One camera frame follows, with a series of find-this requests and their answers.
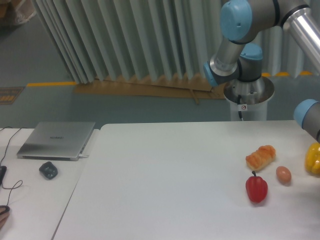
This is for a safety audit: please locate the person's hand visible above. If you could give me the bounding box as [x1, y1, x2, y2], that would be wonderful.
[0, 205, 11, 228]

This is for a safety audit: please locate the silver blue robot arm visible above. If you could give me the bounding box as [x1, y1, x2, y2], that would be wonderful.
[203, 0, 320, 121]

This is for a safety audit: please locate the red toy bell pepper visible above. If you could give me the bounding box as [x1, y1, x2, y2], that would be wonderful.
[245, 170, 268, 204]

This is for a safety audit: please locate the yellow toy bell pepper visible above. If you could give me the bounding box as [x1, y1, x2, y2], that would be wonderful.
[304, 142, 320, 176]

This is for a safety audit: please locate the black computer mouse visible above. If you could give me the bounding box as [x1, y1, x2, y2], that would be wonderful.
[0, 166, 7, 186]

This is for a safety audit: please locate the silver closed laptop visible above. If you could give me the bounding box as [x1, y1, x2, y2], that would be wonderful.
[17, 121, 95, 161]

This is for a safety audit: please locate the white laptop plug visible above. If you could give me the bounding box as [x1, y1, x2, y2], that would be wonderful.
[78, 154, 89, 159]

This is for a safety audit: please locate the pale green folding screen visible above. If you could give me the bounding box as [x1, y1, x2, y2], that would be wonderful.
[33, 0, 303, 84]

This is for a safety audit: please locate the cardboard box with plastic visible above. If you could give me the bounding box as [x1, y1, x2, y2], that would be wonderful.
[0, 0, 37, 27]

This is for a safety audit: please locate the toy bread loaf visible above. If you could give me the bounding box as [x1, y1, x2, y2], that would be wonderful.
[245, 145, 276, 172]

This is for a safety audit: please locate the brown toy egg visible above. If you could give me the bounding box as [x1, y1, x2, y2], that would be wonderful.
[275, 166, 292, 185]

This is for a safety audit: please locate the black base cable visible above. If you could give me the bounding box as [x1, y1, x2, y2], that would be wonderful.
[236, 94, 245, 122]

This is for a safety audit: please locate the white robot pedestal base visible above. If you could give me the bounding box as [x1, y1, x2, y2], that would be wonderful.
[223, 76, 275, 121]

